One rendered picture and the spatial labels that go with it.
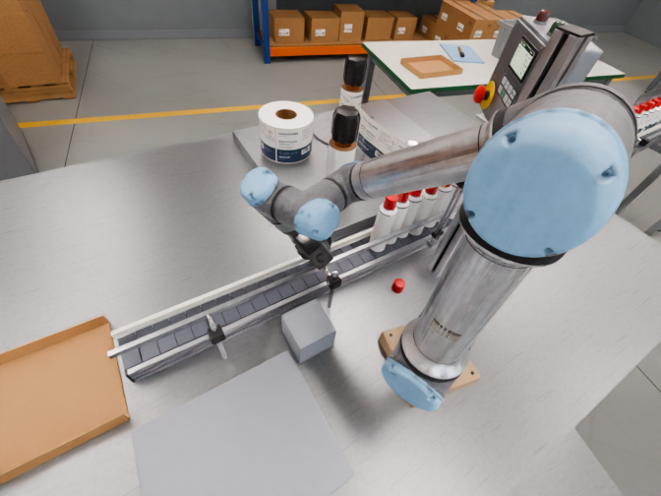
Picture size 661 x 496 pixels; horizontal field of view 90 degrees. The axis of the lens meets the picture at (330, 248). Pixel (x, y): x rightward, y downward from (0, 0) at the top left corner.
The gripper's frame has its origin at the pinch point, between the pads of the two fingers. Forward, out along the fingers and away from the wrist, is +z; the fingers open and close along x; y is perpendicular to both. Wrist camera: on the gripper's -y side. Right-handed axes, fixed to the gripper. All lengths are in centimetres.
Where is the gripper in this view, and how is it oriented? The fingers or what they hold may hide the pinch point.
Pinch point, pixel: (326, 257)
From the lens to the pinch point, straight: 90.6
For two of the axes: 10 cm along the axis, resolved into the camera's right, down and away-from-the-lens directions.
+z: 3.4, 3.8, 8.6
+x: -7.8, 6.2, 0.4
